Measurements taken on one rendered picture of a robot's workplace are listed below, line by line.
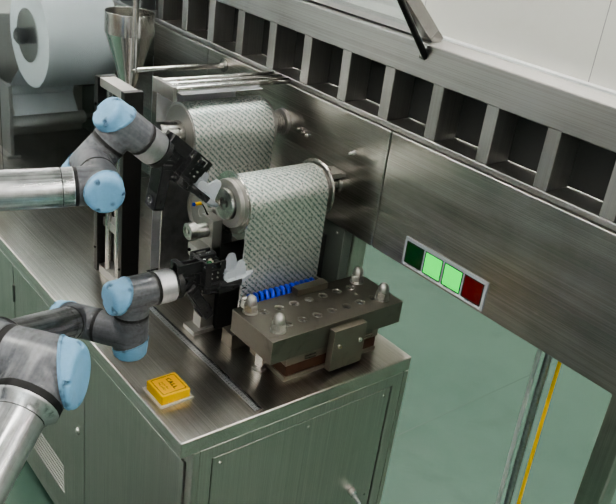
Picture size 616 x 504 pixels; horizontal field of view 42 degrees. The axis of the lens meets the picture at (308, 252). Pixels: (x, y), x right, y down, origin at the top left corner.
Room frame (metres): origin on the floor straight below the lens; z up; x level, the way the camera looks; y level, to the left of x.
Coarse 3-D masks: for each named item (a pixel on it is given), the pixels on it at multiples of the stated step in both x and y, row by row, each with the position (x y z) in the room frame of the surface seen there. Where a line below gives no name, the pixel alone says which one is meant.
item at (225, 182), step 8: (224, 184) 1.70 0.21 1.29; (232, 184) 1.67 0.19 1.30; (240, 192) 1.66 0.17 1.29; (328, 192) 1.81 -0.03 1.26; (240, 200) 1.65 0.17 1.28; (216, 208) 1.71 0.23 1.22; (240, 208) 1.64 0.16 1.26; (240, 216) 1.64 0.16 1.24; (224, 224) 1.69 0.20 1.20; (232, 224) 1.66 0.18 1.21
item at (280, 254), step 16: (288, 224) 1.73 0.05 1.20; (304, 224) 1.76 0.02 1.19; (320, 224) 1.80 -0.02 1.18; (256, 240) 1.67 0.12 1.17; (272, 240) 1.70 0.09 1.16; (288, 240) 1.73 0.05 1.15; (304, 240) 1.77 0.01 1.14; (320, 240) 1.80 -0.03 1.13; (256, 256) 1.67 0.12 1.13; (272, 256) 1.70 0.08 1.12; (288, 256) 1.74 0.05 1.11; (304, 256) 1.77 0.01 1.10; (256, 272) 1.68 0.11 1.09; (272, 272) 1.71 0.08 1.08; (288, 272) 1.74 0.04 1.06; (304, 272) 1.78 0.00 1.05; (240, 288) 1.65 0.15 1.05; (256, 288) 1.68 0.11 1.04
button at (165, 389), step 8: (160, 376) 1.44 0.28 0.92; (168, 376) 1.44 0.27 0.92; (176, 376) 1.45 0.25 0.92; (152, 384) 1.41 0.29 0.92; (160, 384) 1.41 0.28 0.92; (168, 384) 1.41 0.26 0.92; (176, 384) 1.42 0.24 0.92; (184, 384) 1.42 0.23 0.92; (152, 392) 1.40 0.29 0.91; (160, 392) 1.38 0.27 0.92; (168, 392) 1.39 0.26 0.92; (176, 392) 1.39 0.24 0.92; (184, 392) 1.40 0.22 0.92; (160, 400) 1.37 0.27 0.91; (168, 400) 1.38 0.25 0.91; (176, 400) 1.39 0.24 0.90
